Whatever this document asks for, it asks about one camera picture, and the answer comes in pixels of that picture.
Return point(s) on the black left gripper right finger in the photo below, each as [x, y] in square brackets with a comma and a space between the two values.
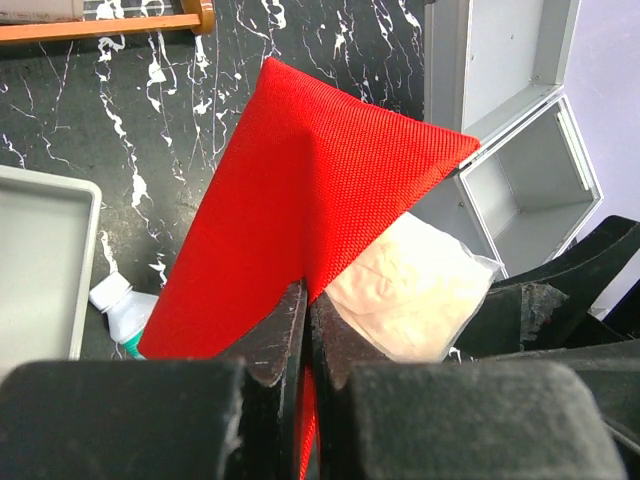
[378, 419]

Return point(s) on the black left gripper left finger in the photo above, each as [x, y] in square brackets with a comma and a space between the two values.
[125, 415]

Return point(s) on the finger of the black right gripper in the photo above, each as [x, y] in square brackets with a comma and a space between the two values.
[583, 271]
[531, 317]

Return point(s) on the white cotton pad pack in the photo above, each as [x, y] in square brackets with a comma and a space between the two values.
[413, 290]

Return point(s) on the red fabric medicine pouch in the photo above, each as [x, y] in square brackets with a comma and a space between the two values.
[310, 178]

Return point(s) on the white medicine bottle green label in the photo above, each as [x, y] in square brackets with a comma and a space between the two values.
[127, 310]

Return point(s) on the white green medicine box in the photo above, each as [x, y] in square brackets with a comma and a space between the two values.
[40, 11]

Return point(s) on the grey open storage box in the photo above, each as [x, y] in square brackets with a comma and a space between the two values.
[495, 70]

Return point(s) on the grey plastic tray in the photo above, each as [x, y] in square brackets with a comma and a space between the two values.
[48, 233]

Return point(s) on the orange wooden shelf rack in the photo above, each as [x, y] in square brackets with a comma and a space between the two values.
[197, 16]

